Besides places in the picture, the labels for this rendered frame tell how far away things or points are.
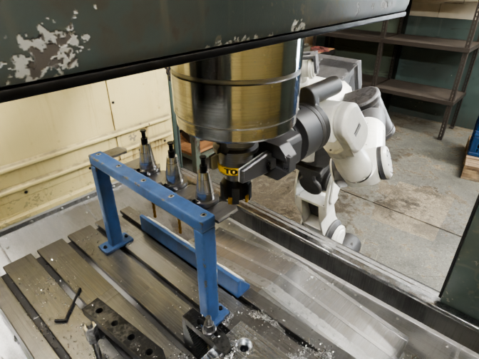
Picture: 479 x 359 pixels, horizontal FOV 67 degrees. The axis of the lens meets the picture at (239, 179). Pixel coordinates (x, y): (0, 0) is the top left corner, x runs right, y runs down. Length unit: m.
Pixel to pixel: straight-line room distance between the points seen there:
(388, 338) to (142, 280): 0.76
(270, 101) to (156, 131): 1.33
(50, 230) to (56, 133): 0.36
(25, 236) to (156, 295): 0.64
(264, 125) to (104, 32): 0.24
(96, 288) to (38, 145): 0.59
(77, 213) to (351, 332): 1.09
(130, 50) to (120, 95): 1.35
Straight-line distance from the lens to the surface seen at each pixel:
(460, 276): 1.23
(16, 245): 1.52
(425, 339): 1.37
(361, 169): 0.80
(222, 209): 0.80
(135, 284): 1.11
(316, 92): 0.62
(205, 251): 0.80
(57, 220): 1.57
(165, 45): 0.23
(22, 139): 1.45
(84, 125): 1.52
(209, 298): 0.90
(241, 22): 0.28
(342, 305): 1.30
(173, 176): 0.88
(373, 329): 1.29
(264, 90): 0.40
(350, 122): 0.65
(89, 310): 0.99
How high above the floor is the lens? 1.67
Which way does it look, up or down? 30 degrees down
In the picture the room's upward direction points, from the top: straight up
